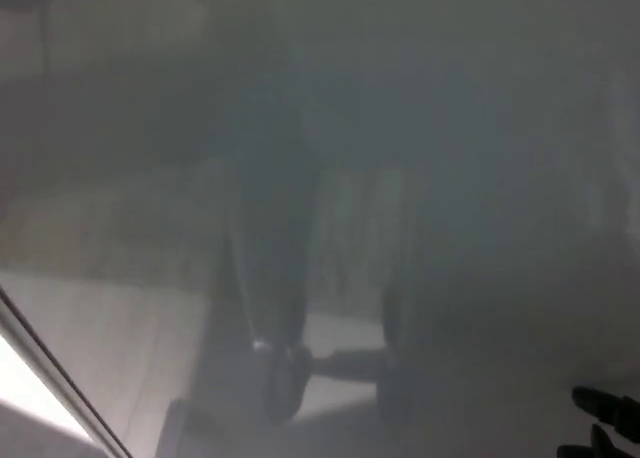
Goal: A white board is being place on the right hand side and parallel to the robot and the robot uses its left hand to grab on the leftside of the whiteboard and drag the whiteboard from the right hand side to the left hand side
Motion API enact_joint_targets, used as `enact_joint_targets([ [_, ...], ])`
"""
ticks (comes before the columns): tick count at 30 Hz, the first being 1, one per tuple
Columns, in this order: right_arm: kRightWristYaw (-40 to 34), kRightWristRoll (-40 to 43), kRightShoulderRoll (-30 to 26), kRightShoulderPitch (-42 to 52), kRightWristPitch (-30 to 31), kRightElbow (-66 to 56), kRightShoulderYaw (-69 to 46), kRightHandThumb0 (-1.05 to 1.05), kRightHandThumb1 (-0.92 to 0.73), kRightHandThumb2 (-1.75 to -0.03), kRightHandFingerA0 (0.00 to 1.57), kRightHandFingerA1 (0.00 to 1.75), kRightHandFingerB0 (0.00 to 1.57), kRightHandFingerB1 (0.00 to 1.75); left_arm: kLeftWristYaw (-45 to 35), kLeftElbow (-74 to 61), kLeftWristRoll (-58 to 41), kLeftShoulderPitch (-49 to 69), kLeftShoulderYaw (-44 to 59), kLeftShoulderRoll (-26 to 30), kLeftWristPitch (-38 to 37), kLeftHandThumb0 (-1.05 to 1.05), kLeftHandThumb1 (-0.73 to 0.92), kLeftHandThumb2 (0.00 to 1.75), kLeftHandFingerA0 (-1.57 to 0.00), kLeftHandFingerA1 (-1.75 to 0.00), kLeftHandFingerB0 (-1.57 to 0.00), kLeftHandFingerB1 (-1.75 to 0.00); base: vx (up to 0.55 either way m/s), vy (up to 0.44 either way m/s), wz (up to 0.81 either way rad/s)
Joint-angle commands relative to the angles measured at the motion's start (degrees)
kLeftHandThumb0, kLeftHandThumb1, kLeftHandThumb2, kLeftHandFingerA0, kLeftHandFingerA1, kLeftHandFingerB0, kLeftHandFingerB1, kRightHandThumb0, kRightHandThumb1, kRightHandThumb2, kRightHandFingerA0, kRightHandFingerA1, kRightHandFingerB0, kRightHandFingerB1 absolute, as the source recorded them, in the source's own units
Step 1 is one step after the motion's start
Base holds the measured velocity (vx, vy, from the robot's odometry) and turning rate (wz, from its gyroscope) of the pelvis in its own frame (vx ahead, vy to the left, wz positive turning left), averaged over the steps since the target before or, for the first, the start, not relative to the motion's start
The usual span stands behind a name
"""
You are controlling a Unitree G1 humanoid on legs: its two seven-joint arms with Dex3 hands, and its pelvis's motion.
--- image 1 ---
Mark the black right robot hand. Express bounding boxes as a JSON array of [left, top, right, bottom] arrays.
[[556, 385, 640, 458]]

